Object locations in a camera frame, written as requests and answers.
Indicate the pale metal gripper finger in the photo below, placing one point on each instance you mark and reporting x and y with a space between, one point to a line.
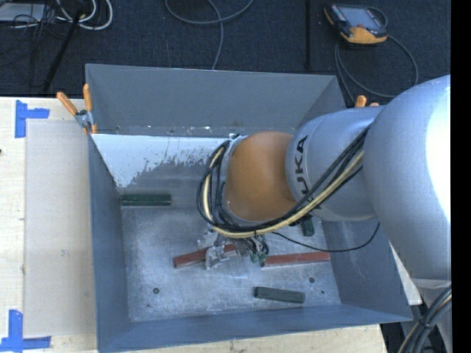
206 239
214 260

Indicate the red-brown flat block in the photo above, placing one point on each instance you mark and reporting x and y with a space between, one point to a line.
187 260
298 258

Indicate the grey metal bin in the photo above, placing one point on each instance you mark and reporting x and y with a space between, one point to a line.
176 278

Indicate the dark green flat block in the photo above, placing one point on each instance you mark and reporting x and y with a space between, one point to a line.
308 228
146 199
279 295

